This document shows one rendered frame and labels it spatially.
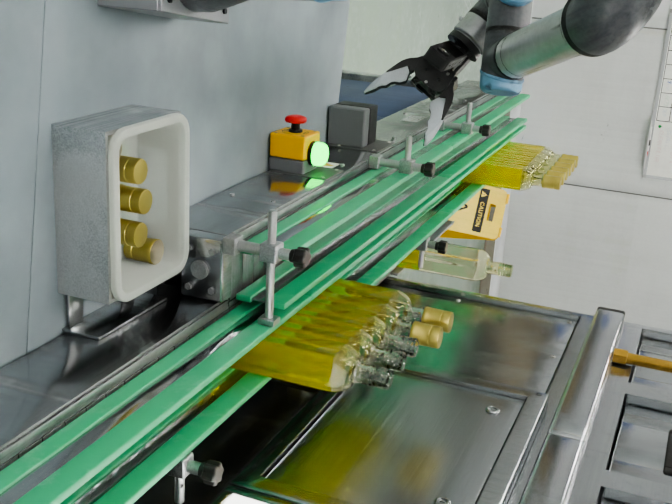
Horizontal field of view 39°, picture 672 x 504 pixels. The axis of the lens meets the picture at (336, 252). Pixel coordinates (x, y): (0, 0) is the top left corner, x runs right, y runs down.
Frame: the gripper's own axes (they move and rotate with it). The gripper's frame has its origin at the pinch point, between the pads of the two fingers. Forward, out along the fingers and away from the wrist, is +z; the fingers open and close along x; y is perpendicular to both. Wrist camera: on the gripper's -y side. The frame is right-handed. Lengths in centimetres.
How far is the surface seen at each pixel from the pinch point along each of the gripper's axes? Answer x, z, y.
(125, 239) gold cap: 4, 43, -49
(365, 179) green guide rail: -2.8, 11.1, 5.2
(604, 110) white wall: 6, -187, 520
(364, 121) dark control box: 8.3, 1.3, 18.5
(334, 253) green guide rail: -11.1, 25.3, -12.3
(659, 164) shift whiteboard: -49, -184, 524
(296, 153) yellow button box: 7.7, 16.7, -4.7
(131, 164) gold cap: 9, 35, -53
